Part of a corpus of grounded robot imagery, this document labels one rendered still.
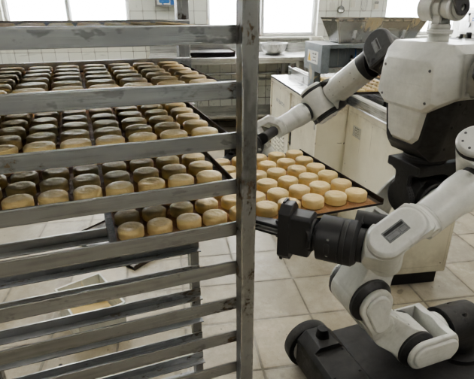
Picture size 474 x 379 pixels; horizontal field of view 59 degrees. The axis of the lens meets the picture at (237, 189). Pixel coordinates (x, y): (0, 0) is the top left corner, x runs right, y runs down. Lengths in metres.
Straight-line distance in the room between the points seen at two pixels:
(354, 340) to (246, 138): 1.22
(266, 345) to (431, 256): 1.00
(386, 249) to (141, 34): 0.53
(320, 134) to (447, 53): 1.59
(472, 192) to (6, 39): 0.78
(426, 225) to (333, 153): 1.96
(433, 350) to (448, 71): 0.94
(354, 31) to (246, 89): 1.98
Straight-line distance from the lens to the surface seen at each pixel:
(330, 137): 2.67
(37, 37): 0.69
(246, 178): 0.76
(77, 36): 0.69
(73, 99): 0.70
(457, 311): 1.77
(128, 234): 0.82
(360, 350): 1.77
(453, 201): 0.84
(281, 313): 2.14
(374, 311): 1.35
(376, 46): 1.39
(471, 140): 0.89
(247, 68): 0.71
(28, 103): 0.70
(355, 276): 1.34
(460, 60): 1.14
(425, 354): 1.64
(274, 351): 1.96
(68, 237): 1.25
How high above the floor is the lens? 1.36
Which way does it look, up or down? 23 degrees down
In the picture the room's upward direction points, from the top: straight up
